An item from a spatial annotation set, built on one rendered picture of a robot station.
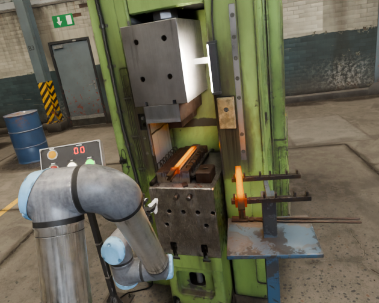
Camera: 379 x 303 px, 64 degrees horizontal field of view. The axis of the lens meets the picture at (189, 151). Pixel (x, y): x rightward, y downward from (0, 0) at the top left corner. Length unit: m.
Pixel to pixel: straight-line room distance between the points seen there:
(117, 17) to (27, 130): 4.50
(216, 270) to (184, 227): 0.32
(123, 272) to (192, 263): 0.79
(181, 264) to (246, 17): 1.43
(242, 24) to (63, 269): 1.29
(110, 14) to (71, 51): 6.53
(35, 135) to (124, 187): 5.45
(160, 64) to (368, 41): 6.79
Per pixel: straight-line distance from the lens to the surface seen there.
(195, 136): 2.12
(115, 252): 1.16
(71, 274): 0.79
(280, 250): 1.42
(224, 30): 1.62
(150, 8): 1.74
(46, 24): 8.59
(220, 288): 2.03
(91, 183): 0.72
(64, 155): 1.86
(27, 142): 6.15
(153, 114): 1.64
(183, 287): 2.18
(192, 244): 1.86
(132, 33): 1.63
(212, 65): 1.60
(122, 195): 0.74
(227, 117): 1.65
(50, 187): 0.75
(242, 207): 1.17
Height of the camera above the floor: 1.64
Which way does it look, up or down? 19 degrees down
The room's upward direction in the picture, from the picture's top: 8 degrees counter-clockwise
